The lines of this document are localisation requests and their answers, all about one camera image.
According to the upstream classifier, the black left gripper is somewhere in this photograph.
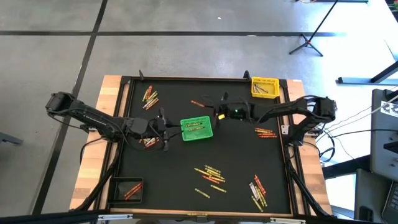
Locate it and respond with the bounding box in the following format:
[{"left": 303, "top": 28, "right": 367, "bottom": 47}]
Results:
[{"left": 154, "top": 107, "right": 183, "bottom": 152}]

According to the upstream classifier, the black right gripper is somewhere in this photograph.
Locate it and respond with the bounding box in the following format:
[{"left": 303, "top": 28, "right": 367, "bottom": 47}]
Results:
[{"left": 205, "top": 92, "right": 251, "bottom": 125}]

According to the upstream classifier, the green plastic basket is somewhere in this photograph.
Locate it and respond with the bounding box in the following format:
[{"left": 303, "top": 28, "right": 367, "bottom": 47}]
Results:
[{"left": 180, "top": 115, "right": 214, "bottom": 142}]

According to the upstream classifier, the yellow plastic basket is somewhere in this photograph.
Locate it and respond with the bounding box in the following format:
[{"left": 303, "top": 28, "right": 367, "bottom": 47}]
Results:
[{"left": 251, "top": 76, "right": 280, "bottom": 100}]

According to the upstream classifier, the black square tray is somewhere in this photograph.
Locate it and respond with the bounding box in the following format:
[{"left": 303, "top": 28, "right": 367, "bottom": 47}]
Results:
[{"left": 108, "top": 176, "right": 145, "bottom": 205}]

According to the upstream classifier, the black support strut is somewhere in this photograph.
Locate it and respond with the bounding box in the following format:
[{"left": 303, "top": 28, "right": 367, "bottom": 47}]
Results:
[
  {"left": 74, "top": 146, "right": 121, "bottom": 212},
  {"left": 285, "top": 146, "right": 332, "bottom": 218}
]

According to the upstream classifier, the yellow crayon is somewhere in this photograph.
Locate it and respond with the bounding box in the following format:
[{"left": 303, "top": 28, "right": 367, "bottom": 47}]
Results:
[{"left": 258, "top": 189, "right": 268, "bottom": 207}]

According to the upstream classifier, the silver aluminium extrusion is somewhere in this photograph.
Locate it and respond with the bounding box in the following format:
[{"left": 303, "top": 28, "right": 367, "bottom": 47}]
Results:
[
  {"left": 270, "top": 217, "right": 307, "bottom": 224},
  {"left": 98, "top": 213, "right": 133, "bottom": 222}
]

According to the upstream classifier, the black tripod stand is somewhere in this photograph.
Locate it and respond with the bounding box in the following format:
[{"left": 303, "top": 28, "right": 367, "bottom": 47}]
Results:
[{"left": 289, "top": 0, "right": 340, "bottom": 57}]

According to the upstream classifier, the gray chair leg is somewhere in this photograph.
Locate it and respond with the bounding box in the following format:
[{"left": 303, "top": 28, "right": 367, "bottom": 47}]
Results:
[{"left": 0, "top": 132, "right": 24, "bottom": 146}]

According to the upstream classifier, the gray equipment cabinet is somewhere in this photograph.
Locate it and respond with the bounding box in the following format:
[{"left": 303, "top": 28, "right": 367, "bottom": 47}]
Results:
[{"left": 369, "top": 88, "right": 398, "bottom": 182}]

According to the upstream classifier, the gray computer case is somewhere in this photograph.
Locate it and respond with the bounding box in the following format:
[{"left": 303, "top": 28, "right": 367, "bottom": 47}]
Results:
[{"left": 353, "top": 168, "right": 398, "bottom": 224}]

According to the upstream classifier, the black table frame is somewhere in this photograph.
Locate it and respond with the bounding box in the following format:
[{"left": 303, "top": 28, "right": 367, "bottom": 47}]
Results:
[{"left": 93, "top": 75, "right": 312, "bottom": 219}]

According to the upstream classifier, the black cable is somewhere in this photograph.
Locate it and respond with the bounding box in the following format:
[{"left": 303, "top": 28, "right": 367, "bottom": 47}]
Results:
[{"left": 328, "top": 128, "right": 398, "bottom": 139}]

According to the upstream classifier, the white cable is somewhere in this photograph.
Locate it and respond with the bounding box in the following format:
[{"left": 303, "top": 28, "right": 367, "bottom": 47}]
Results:
[{"left": 325, "top": 94, "right": 398, "bottom": 131}]

